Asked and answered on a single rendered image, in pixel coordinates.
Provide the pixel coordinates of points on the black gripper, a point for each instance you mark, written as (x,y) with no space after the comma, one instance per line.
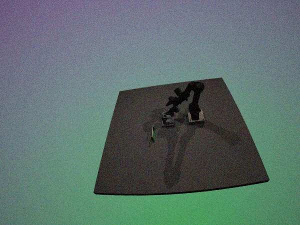
(174,108)

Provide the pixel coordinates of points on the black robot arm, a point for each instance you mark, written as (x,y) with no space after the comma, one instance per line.
(194,109)

